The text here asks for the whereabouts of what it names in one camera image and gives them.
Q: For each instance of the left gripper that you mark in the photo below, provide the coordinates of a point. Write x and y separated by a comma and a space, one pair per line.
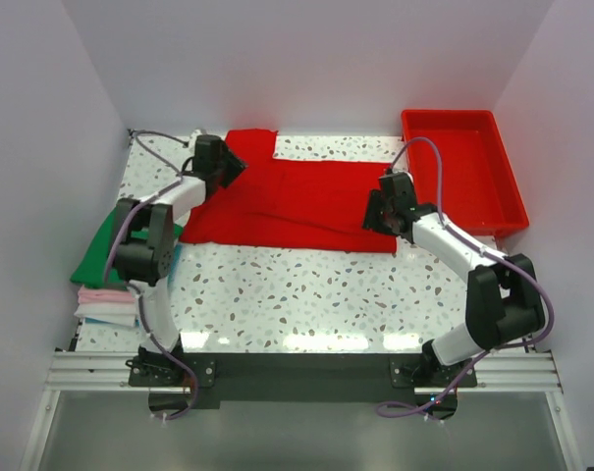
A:
237, 166

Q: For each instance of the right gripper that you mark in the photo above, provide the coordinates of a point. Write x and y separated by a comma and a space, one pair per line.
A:
370, 220

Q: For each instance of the red t shirt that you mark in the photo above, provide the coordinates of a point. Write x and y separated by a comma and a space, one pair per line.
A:
289, 204

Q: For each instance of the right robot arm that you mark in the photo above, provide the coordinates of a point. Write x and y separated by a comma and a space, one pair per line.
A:
504, 302

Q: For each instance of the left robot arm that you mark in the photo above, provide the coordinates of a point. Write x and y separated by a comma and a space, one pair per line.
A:
143, 238

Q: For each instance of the red plastic bin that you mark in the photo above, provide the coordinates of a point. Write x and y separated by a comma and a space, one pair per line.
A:
480, 193

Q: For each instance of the teal folded t shirt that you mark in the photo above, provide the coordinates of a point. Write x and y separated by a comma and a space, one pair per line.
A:
104, 306

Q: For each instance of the green folded t shirt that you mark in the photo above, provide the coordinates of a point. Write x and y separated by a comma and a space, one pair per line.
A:
90, 271

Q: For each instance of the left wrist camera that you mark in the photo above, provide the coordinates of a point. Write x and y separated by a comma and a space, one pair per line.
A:
196, 134

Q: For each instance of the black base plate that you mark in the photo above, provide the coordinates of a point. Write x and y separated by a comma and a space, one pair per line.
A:
207, 380

